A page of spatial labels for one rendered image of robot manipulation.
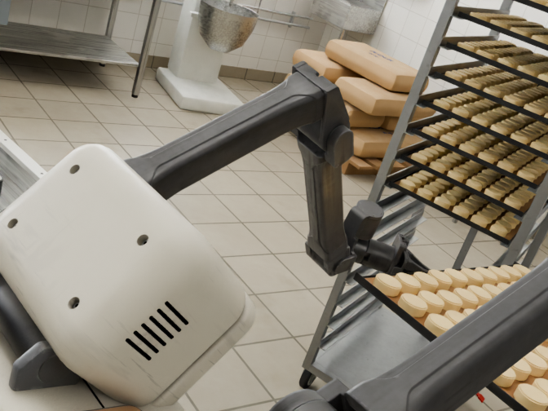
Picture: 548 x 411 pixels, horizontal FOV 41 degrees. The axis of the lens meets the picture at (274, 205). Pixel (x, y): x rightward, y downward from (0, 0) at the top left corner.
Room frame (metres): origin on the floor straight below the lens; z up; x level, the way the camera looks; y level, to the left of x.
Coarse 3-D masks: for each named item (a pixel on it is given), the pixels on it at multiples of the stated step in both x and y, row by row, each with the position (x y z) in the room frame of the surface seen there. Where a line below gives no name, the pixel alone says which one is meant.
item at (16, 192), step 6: (0, 174) 1.43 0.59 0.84; (0, 180) 1.30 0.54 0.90; (6, 180) 1.41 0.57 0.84; (0, 186) 1.30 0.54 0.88; (6, 186) 1.38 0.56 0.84; (12, 186) 1.39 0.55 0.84; (0, 192) 1.30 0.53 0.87; (6, 192) 1.36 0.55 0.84; (12, 192) 1.37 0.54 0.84; (18, 192) 1.37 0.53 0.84; (0, 198) 1.33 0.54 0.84; (6, 198) 1.33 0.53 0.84; (12, 198) 1.34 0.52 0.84; (0, 204) 1.30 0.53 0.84; (6, 204) 1.31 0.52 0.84; (0, 210) 1.28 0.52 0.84
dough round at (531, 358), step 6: (528, 354) 1.11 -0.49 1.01; (534, 354) 1.11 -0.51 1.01; (528, 360) 1.08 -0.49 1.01; (534, 360) 1.09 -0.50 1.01; (540, 360) 1.10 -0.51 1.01; (534, 366) 1.07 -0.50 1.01; (540, 366) 1.07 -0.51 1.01; (546, 366) 1.09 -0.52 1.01; (534, 372) 1.07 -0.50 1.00; (540, 372) 1.07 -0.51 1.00
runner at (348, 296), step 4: (376, 272) 2.44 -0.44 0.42; (356, 284) 2.28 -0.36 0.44; (352, 288) 2.25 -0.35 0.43; (356, 288) 2.29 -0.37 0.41; (360, 288) 2.31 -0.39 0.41; (364, 288) 2.32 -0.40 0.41; (344, 292) 2.19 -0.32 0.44; (348, 292) 2.22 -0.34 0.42; (352, 292) 2.26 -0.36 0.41; (356, 292) 2.27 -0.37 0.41; (360, 292) 2.28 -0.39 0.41; (340, 296) 2.16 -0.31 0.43; (344, 296) 2.20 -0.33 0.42; (348, 296) 2.22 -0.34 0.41; (352, 296) 2.23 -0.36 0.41; (356, 296) 2.24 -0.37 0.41; (340, 300) 2.17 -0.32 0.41; (344, 300) 2.18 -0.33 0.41; (348, 300) 2.19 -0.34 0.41; (352, 300) 2.21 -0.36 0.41; (336, 304) 2.14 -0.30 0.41; (340, 304) 2.15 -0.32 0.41; (344, 304) 2.16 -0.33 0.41
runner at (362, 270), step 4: (412, 232) 2.69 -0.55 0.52; (404, 236) 2.62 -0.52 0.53; (408, 236) 2.65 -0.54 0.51; (412, 236) 2.71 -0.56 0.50; (412, 240) 2.67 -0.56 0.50; (416, 240) 2.69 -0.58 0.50; (356, 268) 2.21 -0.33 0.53; (360, 268) 2.25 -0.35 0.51; (364, 268) 2.28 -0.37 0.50; (368, 268) 2.29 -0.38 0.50; (372, 268) 2.30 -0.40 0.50; (352, 272) 2.18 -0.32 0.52; (360, 272) 2.24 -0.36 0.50; (364, 272) 2.25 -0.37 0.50; (368, 272) 2.26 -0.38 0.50; (348, 276) 2.16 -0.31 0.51; (352, 276) 2.19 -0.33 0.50; (348, 280) 2.16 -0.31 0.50; (352, 280) 2.17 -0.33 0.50; (348, 284) 2.14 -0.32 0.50; (352, 284) 2.14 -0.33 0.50
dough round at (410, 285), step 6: (396, 276) 1.22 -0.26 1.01; (402, 276) 1.22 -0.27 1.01; (408, 276) 1.23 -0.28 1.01; (402, 282) 1.20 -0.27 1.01; (408, 282) 1.21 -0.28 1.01; (414, 282) 1.22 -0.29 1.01; (402, 288) 1.20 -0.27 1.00; (408, 288) 1.20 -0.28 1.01; (414, 288) 1.20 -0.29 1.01; (414, 294) 1.21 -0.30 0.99
